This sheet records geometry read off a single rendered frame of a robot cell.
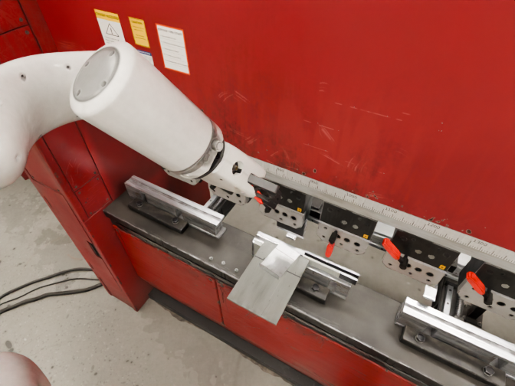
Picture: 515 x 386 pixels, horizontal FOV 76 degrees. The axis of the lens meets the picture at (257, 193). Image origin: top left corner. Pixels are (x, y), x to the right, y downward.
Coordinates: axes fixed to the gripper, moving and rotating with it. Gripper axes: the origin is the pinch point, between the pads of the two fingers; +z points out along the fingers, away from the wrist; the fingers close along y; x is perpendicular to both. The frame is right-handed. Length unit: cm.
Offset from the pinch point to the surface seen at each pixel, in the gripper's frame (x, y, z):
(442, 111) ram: -27.8, -22.0, 13.8
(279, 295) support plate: 19, 13, 58
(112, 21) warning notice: -31, 58, -7
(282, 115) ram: -23.1, 11.5, 15.5
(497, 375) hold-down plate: 14, -50, 88
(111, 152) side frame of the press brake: -5, 100, 38
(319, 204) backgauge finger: -18, 18, 74
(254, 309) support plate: 26, 17, 53
